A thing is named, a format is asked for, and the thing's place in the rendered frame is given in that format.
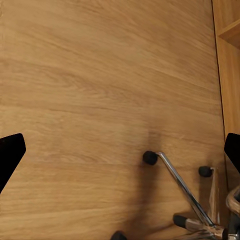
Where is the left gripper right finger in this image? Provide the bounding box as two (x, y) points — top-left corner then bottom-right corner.
(224, 133), (240, 173)

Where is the swivel chair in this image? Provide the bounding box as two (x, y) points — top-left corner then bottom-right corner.
(110, 150), (240, 240)

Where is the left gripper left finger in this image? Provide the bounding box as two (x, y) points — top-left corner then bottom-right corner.
(0, 133), (26, 193)

